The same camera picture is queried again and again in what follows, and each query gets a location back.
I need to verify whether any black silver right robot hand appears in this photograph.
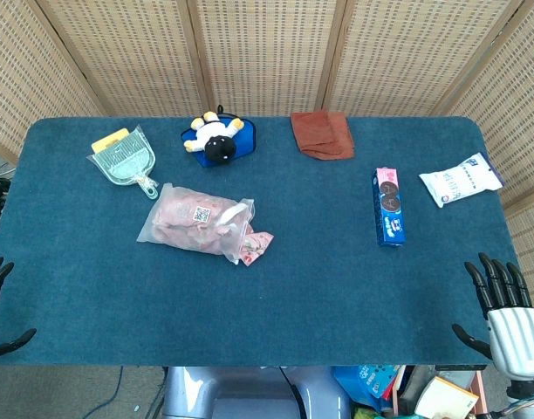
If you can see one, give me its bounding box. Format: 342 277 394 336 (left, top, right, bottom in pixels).
451 251 534 383

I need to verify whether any translucent zip plastic bag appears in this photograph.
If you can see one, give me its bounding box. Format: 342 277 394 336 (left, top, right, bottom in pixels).
136 182 256 265

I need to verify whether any pink floral garment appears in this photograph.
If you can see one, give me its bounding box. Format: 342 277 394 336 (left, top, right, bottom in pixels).
151 188 275 266

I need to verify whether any white yellow book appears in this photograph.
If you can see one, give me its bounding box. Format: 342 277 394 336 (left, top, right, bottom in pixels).
414 375 480 419

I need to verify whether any blue cardboard box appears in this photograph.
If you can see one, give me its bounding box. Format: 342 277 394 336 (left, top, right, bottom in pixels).
334 364 408 412

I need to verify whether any white plastic packet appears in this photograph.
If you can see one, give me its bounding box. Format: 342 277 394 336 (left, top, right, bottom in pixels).
418 152 506 210

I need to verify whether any green plastic dustpan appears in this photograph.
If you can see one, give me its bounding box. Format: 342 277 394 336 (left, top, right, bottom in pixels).
86 124 160 201

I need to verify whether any blue cookie box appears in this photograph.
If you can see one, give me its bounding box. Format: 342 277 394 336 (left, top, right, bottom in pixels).
371 167 407 249

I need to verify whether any blue carpet table cover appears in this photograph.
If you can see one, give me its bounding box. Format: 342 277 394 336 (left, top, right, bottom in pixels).
0 115 526 367

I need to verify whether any white black plush toy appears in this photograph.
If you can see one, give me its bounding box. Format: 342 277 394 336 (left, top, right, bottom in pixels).
182 111 245 165

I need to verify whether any grey robot torso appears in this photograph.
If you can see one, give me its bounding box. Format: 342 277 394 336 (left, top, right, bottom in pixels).
161 365 353 419

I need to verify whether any brown folded cloth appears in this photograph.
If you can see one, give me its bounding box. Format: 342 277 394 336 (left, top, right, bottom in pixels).
290 110 356 161

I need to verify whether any blue fabric pouch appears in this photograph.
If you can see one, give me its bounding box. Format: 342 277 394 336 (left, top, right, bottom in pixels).
181 105 258 168

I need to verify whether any woven rattan folding screen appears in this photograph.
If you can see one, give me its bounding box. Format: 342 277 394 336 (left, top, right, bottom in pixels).
0 0 534 315

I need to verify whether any blue floor cable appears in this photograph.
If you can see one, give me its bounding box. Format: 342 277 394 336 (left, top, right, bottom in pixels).
81 365 125 419

